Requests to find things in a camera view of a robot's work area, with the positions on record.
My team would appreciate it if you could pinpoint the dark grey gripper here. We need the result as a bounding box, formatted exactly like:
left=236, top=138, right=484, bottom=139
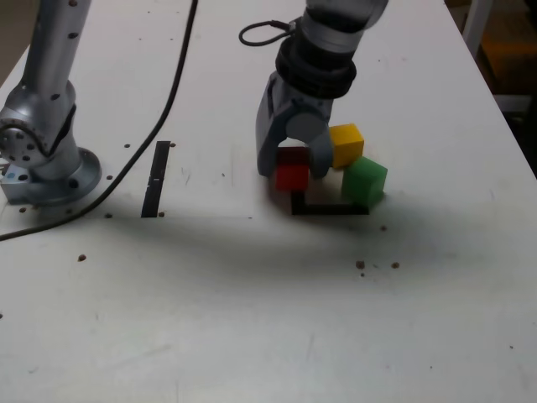
left=253, top=81, right=336, bottom=181

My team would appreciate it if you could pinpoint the red cube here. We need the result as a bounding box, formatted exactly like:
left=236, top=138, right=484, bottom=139
left=274, top=146, right=312, bottom=192

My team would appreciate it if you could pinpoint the yellow cube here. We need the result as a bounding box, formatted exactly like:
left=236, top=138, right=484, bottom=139
left=329, top=123, right=365, bottom=169

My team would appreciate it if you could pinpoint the green cube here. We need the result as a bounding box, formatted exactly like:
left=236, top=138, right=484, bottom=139
left=341, top=155, right=388, bottom=208

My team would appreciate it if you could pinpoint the black tape square outline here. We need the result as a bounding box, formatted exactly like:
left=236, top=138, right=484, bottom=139
left=290, top=189, right=370, bottom=216

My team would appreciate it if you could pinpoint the black tape strip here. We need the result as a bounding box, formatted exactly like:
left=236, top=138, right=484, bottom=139
left=140, top=140, right=172, bottom=218

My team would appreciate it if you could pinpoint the grey box with blue dot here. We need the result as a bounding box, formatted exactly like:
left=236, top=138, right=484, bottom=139
left=0, top=164, right=31, bottom=201

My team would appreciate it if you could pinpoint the short looped black cable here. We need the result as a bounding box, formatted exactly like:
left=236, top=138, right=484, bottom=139
left=238, top=19, right=301, bottom=48

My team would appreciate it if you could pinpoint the long black cable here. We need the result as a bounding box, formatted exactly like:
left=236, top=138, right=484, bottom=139
left=0, top=0, right=199, bottom=243

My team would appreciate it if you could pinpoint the white metal frame leg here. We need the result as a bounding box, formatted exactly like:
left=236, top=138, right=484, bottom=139
left=461, top=0, right=497, bottom=56

